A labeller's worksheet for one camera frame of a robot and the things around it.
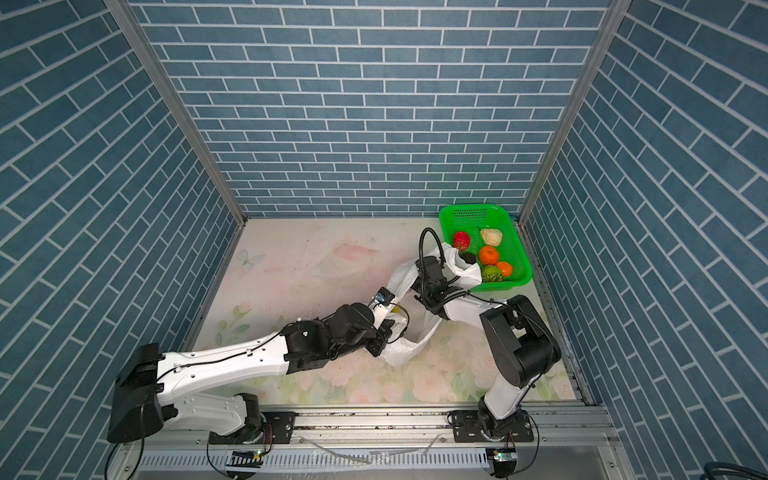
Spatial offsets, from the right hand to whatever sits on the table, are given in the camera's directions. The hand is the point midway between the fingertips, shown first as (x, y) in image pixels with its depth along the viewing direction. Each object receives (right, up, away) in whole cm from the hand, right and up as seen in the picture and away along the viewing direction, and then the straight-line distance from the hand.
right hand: (409, 270), depth 96 cm
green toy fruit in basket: (+27, -1, 0) cm, 27 cm away
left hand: (-4, -12, -23) cm, 26 cm away
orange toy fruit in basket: (+33, 0, +6) cm, 34 cm away
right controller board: (+23, -46, -22) cm, 56 cm away
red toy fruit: (+19, +10, +13) cm, 25 cm away
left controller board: (-41, -44, -23) cm, 65 cm away
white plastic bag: (+2, -15, -5) cm, 16 cm away
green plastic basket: (+26, +19, +20) cm, 38 cm away
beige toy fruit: (+31, +11, +13) cm, 35 cm away
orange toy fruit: (+29, +4, +9) cm, 30 cm away
